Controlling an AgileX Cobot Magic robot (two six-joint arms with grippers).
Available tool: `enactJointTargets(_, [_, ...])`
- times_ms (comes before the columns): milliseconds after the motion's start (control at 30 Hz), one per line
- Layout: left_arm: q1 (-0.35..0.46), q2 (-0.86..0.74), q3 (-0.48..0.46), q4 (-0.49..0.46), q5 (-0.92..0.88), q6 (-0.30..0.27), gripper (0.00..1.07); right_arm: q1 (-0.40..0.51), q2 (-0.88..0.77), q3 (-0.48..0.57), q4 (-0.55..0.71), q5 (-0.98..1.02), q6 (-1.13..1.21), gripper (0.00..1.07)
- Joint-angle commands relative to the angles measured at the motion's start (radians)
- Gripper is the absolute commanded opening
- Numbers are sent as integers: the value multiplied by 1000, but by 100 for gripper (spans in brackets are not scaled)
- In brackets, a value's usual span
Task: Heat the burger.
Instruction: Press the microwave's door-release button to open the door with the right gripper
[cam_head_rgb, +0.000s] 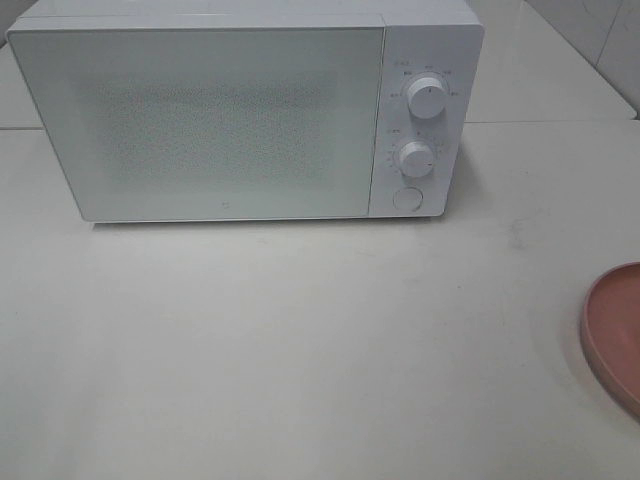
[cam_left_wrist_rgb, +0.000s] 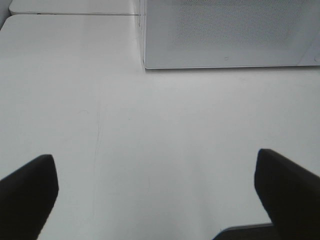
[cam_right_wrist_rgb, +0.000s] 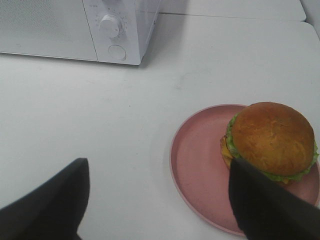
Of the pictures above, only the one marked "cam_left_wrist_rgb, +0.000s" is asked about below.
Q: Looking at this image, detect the white microwave oven body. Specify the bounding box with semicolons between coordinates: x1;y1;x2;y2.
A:
139;0;148;69

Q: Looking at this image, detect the white microwave door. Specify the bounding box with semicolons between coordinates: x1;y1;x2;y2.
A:
145;0;320;69

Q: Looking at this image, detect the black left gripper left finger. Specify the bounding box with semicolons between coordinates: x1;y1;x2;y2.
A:
0;154;59;240

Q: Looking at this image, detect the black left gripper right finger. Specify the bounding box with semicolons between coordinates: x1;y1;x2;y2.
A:
254;149;320;240

